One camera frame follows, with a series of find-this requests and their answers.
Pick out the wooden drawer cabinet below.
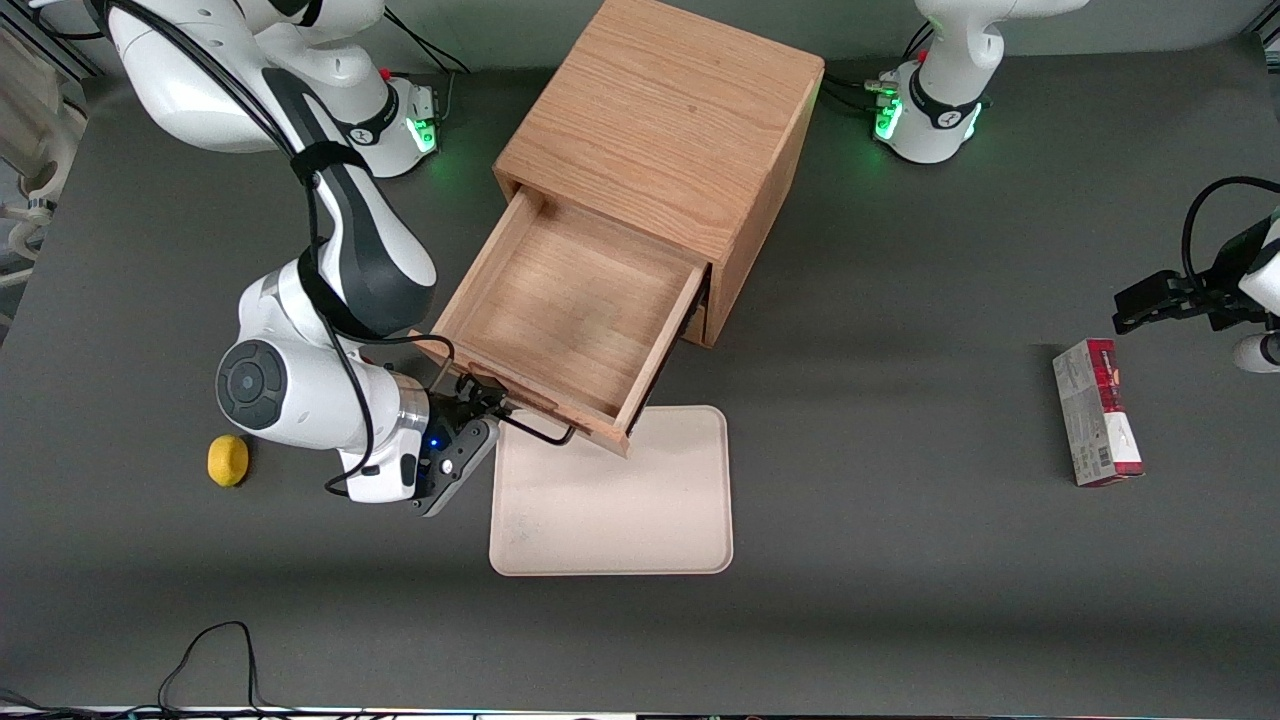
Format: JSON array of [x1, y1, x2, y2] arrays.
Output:
[[493, 0, 826, 349]]

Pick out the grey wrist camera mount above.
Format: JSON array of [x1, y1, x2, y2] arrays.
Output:
[[412, 418, 501, 518]]

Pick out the black metal drawer handle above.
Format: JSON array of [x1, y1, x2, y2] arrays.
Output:
[[497, 408, 578, 447]]

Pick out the red and white carton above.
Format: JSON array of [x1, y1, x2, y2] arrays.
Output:
[[1052, 338, 1146, 488]]

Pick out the black base cable bundle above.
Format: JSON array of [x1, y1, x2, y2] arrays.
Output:
[[820, 22, 933, 117], [378, 8, 473, 77]]

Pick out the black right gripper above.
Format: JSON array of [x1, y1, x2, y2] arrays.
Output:
[[420, 375, 513, 479]]

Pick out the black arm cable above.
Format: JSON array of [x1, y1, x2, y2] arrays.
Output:
[[1181, 176, 1280, 291], [100, 0, 457, 497]]

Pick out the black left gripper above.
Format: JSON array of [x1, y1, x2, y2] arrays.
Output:
[[1113, 265, 1271, 337]]

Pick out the beige plastic tray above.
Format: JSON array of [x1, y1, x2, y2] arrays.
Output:
[[489, 405, 734, 577]]

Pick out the yellow lemon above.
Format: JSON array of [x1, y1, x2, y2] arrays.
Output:
[[207, 434, 250, 488]]

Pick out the black floor cable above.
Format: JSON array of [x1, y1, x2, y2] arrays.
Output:
[[0, 621, 293, 720]]

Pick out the white background equipment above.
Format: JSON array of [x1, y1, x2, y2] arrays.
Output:
[[0, 25, 89, 301]]

